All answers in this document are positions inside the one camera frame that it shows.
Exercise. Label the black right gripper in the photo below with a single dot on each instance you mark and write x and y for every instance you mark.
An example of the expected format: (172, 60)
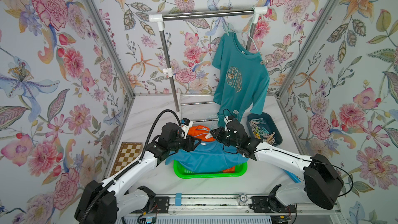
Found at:
(218, 135)

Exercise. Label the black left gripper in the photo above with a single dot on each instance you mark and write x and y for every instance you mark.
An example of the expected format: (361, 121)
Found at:
(189, 139)

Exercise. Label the orange garment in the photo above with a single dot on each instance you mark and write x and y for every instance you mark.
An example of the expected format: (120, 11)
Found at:
(192, 130)

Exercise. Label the light blue wire hanger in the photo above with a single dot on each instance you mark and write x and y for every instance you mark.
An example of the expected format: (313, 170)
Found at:
(204, 136)

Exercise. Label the blue garment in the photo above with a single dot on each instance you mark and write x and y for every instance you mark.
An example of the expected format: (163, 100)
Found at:
(211, 158)

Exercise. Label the teal embroidered t-shirt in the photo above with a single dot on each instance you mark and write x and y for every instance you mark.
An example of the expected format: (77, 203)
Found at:
(243, 79)

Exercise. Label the mint green wire hanger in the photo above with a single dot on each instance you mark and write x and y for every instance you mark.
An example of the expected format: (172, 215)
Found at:
(251, 33)

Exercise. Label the mint green clothespin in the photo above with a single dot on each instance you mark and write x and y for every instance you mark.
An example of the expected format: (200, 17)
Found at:
(227, 29)

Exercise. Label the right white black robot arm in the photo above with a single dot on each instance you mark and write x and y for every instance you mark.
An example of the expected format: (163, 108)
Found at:
(320, 183)

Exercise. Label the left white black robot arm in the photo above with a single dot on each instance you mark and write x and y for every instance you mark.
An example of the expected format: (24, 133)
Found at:
(112, 199)

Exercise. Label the dark teal clothespin bin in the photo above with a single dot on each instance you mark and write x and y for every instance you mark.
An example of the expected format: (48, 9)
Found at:
(263, 127)

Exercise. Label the wooden chessboard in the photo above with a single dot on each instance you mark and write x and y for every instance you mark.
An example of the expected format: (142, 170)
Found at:
(126, 153)

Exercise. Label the blue toy microphone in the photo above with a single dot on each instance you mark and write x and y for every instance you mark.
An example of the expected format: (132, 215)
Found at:
(293, 177)

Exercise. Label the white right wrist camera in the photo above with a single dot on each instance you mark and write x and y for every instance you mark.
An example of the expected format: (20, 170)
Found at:
(230, 118)

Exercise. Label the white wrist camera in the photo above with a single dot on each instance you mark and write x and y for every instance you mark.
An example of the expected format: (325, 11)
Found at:
(230, 118)
(186, 124)

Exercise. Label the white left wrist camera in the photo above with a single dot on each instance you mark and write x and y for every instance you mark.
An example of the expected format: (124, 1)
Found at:
(186, 124)

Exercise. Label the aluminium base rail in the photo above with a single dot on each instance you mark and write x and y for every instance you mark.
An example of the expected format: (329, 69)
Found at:
(229, 209)

